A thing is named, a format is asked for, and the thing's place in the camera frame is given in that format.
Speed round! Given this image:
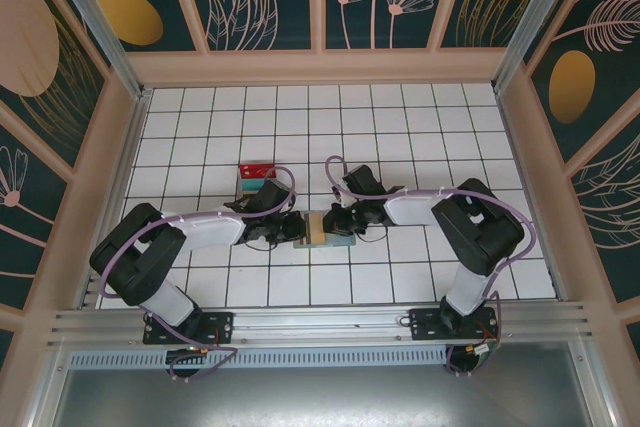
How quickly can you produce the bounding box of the slotted grey cable duct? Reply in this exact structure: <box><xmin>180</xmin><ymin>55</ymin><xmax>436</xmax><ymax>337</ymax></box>
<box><xmin>66</xmin><ymin>349</ymin><xmax>451</xmax><ymax>369</ymax></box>

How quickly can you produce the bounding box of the aluminium frame post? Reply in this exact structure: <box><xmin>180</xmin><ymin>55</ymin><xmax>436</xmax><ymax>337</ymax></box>
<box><xmin>491</xmin><ymin>0</ymin><xmax>591</xmax><ymax>94</ymax></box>
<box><xmin>40</xmin><ymin>0</ymin><xmax>154</xmax><ymax>101</ymax></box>

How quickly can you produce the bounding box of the aluminium table edge rail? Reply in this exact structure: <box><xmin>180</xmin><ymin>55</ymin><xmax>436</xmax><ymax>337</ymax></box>
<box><xmin>493</xmin><ymin>88</ymin><xmax>571</xmax><ymax>301</ymax></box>
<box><xmin>74</xmin><ymin>88</ymin><xmax>153</xmax><ymax>309</ymax></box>

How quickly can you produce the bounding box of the red card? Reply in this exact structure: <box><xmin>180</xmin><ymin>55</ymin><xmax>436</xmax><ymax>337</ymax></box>
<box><xmin>238</xmin><ymin>163</ymin><xmax>277</xmax><ymax>179</ymax></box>

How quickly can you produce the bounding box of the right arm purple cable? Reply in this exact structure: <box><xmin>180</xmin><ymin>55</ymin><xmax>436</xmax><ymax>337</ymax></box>
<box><xmin>324</xmin><ymin>154</ymin><xmax>531</xmax><ymax>377</ymax></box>

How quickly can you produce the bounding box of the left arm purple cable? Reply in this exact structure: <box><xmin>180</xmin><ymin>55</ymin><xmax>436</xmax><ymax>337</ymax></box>
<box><xmin>99</xmin><ymin>164</ymin><xmax>298</xmax><ymax>383</ymax></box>

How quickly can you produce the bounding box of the green card holder wallet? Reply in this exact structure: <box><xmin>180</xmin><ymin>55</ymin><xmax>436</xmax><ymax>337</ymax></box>
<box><xmin>292</xmin><ymin>235</ymin><xmax>358</xmax><ymax>251</ymax></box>

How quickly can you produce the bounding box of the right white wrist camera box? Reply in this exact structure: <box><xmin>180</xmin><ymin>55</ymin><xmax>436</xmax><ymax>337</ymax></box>
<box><xmin>330</xmin><ymin>173</ymin><xmax>354</xmax><ymax>207</ymax></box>

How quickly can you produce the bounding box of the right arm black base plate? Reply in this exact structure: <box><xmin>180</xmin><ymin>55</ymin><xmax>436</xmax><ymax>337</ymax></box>
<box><xmin>408</xmin><ymin>307</ymin><xmax>501</xmax><ymax>343</ymax></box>

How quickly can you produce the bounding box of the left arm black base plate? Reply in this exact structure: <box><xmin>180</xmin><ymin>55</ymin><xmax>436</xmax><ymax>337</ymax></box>
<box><xmin>142</xmin><ymin>310</ymin><xmax>236</xmax><ymax>346</ymax></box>

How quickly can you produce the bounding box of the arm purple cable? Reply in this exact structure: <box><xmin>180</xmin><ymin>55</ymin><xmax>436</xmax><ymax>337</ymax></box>
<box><xmin>324</xmin><ymin>154</ymin><xmax>531</xmax><ymax>377</ymax></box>
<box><xmin>99</xmin><ymin>164</ymin><xmax>298</xmax><ymax>383</ymax></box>

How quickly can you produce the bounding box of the aluminium mounting rail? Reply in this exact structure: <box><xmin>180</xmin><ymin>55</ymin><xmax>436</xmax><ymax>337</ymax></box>
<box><xmin>47</xmin><ymin>301</ymin><xmax>597</xmax><ymax>349</ymax></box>

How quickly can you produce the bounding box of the grey metal sheet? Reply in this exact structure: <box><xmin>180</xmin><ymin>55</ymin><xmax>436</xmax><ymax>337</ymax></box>
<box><xmin>27</xmin><ymin>341</ymin><xmax>621</xmax><ymax>427</ymax></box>

